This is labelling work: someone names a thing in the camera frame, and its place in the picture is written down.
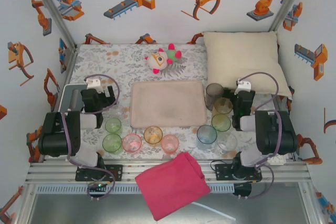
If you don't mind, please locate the tall dark grey glass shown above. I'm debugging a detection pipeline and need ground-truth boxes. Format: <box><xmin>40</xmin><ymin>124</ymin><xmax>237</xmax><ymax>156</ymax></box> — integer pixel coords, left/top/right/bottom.
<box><xmin>205</xmin><ymin>82</ymin><xmax>225</xmax><ymax>111</ymax></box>

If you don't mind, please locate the tall amber plastic glass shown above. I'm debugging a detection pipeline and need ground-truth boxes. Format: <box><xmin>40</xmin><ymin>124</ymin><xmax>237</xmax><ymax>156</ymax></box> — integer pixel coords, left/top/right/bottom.
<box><xmin>212</xmin><ymin>97</ymin><xmax>234</xmax><ymax>116</ymax></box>

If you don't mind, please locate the short green plastic glass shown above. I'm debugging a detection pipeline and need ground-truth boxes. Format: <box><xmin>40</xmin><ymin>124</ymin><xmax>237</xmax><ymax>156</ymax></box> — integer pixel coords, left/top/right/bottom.
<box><xmin>104</xmin><ymin>118</ymin><xmax>123</xmax><ymax>134</ymax></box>
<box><xmin>102</xmin><ymin>133</ymin><xmax>123</xmax><ymax>154</ymax></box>

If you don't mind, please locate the tall green plastic glass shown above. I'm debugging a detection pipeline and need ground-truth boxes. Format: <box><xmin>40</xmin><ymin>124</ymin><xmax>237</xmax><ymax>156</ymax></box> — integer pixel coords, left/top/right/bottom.
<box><xmin>211</xmin><ymin>113</ymin><xmax>232</xmax><ymax>133</ymax></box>

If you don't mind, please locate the tall clear plastic glass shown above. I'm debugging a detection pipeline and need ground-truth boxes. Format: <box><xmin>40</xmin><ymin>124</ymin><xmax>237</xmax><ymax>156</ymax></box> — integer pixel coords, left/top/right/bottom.
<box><xmin>216</xmin><ymin>132</ymin><xmax>238</xmax><ymax>156</ymax></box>

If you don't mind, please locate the tall blue plastic glass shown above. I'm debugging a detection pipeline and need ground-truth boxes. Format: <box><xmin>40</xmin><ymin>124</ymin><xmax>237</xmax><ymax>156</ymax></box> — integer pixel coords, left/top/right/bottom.
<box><xmin>196</xmin><ymin>124</ymin><xmax>218</xmax><ymax>151</ymax></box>

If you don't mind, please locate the short pink plastic glass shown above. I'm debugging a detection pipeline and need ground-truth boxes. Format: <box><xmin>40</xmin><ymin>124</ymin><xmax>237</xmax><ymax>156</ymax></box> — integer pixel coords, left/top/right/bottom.
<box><xmin>121</xmin><ymin>133</ymin><xmax>143</xmax><ymax>154</ymax></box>

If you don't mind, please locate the short amber plastic glass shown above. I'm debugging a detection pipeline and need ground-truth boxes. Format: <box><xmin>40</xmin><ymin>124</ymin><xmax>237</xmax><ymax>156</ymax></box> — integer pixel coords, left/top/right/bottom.
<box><xmin>143</xmin><ymin>125</ymin><xmax>164</xmax><ymax>145</ymax></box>

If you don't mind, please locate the short salmon plastic glass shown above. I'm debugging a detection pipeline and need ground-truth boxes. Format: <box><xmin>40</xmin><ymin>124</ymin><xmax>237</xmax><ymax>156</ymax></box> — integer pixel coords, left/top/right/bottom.
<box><xmin>160</xmin><ymin>134</ymin><xmax>180</xmax><ymax>155</ymax></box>

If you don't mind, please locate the beige pink tray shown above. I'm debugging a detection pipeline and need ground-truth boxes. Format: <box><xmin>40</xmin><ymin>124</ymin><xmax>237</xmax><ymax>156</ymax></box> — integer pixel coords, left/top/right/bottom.
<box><xmin>130</xmin><ymin>79</ymin><xmax>208</xmax><ymax>128</ymax></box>

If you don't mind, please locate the grey white tissue box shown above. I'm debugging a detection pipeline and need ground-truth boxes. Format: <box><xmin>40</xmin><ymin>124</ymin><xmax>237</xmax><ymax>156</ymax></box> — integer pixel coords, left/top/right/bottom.
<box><xmin>58</xmin><ymin>83</ymin><xmax>89</xmax><ymax>112</ymax></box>

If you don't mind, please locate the cream pillow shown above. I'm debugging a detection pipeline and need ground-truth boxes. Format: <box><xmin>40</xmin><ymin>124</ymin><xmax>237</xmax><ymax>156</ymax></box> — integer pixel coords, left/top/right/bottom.
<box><xmin>202</xmin><ymin>31</ymin><xmax>293</xmax><ymax>101</ymax></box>

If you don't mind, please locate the white pink plush toy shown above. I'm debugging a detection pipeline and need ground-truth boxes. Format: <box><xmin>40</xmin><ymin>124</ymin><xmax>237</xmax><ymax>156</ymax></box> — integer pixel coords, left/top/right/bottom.
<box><xmin>144</xmin><ymin>42</ymin><xmax>183</xmax><ymax>74</ymax></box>

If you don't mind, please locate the floral table cloth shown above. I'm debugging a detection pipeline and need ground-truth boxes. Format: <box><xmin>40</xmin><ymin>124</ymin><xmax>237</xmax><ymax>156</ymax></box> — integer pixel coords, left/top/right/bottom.
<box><xmin>49</xmin><ymin>43</ymin><xmax>289</xmax><ymax>161</ymax></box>

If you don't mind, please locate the small circuit board green light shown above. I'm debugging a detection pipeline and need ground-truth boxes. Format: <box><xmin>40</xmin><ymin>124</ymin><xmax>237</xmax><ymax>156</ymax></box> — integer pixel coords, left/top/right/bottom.
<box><xmin>88</xmin><ymin>182</ymin><xmax>108</xmax><ymax>191</ymax></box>

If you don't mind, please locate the magenta folded cloth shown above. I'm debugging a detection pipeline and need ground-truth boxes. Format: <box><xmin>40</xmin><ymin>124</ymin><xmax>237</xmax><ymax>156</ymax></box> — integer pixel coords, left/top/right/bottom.
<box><xmin>134</xmin><ymin>152</ymin><xmax>212</xmax><ymax>221</ymax></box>

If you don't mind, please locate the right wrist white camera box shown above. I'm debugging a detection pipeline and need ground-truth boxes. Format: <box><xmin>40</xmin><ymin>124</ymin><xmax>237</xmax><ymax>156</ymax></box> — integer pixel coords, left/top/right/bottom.
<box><xmin>235</xmin><ymin>79</ymin><xmax>252</xmax><ymax>94</ymax></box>

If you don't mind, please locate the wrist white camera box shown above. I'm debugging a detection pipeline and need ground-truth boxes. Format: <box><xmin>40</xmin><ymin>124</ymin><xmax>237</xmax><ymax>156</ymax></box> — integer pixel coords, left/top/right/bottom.
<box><xmin>235</xmin><ymin>79</ymin><xmax>252</xmax><ymax>94</ymax></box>
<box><xmin>84</xmin><ymin>78</ymin><xmax>102</xmax><ymax>90</ymax></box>

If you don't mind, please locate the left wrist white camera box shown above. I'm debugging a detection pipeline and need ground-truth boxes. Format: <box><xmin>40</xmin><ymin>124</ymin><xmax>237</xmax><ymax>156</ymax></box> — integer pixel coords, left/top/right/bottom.
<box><xmin>84</xmin><ymin>78</ymin><xmax>102</xmax><ymax>90</ymax></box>

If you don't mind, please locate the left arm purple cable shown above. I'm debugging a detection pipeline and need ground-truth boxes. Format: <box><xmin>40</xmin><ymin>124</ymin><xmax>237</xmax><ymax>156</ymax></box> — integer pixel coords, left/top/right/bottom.
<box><xmin>61</xmin><ymin>73</ymin><xmax>121</xmax><ymax>201</ymax></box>

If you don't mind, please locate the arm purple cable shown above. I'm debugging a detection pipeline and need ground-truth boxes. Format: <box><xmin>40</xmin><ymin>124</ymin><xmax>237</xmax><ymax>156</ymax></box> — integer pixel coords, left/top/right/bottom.
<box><xmin>233</xmin><ymin>72</ymin><xmax>283</xmax><ymax>200</ymax></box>
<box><xmin>61</xmin><ymin>73</ymin><xmax>121</xmax><ymax>201</ymax></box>

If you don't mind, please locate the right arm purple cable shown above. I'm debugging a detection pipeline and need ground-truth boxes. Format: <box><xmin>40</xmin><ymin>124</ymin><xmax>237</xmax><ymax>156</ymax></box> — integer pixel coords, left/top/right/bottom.
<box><xmin>233</xmin><ymin>72</ymin><xmax>283</xmax><ymax>200</ymax></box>

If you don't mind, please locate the aluminium table edge rail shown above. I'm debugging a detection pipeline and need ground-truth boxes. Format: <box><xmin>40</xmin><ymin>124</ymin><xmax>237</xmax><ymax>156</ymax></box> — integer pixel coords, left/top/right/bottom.
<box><xmin>25</xmin><ymin>159</ymin><xmax>312</xmax><ymax>185</ymax></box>

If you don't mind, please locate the white slotted cable duct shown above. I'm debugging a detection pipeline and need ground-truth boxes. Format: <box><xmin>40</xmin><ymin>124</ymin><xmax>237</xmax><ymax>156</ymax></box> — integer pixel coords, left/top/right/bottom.
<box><xmin>35</xmin><ymin>184</ymin><xmax>235</xmax><ymax>195</ymax></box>

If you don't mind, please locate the aluminium frame post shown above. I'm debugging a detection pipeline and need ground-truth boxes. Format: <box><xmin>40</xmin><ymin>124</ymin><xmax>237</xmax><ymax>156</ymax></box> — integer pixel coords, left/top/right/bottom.
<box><xmin>269</xmin><ymin>0</ymin><xmax>313</xmax><ymax>33</ymax></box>
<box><xmin>26</xmin><ymin>0</ymin><xmax>79</xmax><ymax>51</ymax></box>

